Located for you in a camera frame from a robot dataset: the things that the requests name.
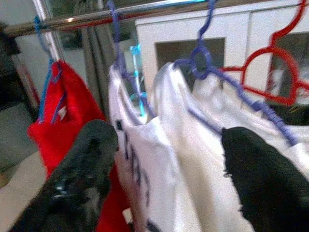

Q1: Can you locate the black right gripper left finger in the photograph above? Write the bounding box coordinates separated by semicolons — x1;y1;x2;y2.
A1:
9;119;119;232

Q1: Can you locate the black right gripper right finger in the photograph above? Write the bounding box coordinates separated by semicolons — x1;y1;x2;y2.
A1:
221;126;309;232

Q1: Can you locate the blue clothes hanger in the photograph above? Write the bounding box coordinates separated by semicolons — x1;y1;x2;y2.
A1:
33;15;69;124

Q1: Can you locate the purple clothes hanger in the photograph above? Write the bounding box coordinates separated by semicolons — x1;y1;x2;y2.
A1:
173;0;300;147
105;0;156;119

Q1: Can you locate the red clothes hanger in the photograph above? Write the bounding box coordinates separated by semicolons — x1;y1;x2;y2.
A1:
219;0;309;107

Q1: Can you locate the plain white shirt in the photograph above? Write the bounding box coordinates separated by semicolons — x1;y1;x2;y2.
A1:
152;60;309;232

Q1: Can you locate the red garment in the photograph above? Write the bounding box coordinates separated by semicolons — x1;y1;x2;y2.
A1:
27;59;133;232

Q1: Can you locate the white shirt with dark print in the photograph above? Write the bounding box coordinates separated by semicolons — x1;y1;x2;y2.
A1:
107;63;186;232

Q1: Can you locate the dark grey curtain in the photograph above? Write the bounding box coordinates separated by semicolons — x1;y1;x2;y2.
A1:
81;23;116;123

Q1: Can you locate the cyan plastic clip rack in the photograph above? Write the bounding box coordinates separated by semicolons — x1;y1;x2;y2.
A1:
128;43;148;118

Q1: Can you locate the white display cabinet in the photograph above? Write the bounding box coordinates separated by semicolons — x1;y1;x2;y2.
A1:
134;0;309;128

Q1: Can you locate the silver clothes rail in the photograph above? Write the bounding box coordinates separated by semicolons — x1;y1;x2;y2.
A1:
3;0;218;37

